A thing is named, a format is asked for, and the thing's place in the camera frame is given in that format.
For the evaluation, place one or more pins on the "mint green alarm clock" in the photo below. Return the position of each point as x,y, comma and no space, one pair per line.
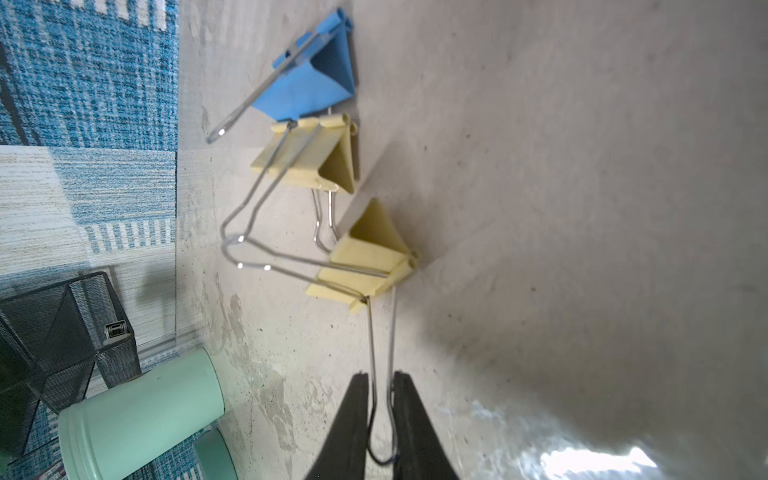
213,456

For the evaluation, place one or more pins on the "black wire shelf rack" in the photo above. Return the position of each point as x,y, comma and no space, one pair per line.
53,339

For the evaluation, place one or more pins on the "yellow binder clip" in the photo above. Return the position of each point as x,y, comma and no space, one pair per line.
370,259
314,153

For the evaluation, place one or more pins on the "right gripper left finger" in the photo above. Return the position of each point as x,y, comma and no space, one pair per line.
343,454

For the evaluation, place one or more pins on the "mint green pen cup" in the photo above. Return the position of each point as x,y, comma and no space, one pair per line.
117,432

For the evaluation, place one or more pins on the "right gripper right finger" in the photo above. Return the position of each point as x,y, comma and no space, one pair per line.
421,455

